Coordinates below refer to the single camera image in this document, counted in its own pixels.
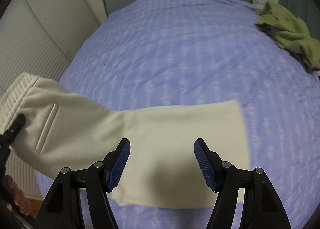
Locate cream white pants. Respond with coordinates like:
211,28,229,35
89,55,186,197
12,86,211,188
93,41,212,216
0,72,252,210

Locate person left hand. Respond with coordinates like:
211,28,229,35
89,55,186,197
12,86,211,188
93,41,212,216
6,175,33,215

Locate olive green garment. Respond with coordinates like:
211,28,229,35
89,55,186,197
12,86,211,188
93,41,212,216
254,1,319,72

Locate purple floral duvet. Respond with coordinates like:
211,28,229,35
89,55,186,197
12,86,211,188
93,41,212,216
35,0,320,229

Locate green curtain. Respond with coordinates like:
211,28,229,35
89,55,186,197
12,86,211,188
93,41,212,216
278,0,319,40

